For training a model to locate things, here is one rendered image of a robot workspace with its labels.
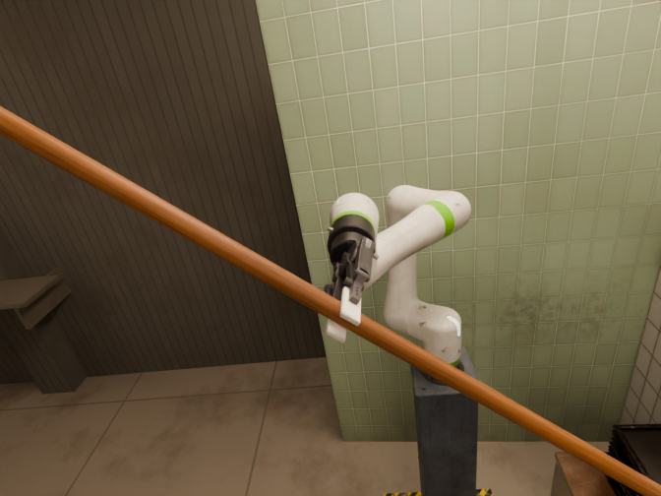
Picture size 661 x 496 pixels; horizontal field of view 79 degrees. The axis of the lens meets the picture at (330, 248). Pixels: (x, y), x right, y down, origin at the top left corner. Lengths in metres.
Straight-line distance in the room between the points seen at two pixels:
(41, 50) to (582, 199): 2.98
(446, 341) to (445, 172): 0.76
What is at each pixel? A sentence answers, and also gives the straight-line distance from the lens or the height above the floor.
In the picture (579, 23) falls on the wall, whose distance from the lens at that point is 1.85.
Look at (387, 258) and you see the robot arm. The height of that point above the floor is 1.82.
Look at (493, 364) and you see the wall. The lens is 2.43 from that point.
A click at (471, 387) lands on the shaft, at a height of 1.80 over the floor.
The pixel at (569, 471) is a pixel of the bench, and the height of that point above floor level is 0.58.
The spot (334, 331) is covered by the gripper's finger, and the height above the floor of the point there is 1.93.
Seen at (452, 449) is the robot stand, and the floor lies 0.90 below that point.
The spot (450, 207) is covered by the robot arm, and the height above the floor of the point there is 1.84.
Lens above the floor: 2.29
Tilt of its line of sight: 27 degrees down
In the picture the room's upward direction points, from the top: 9 degrees counter-clockwise
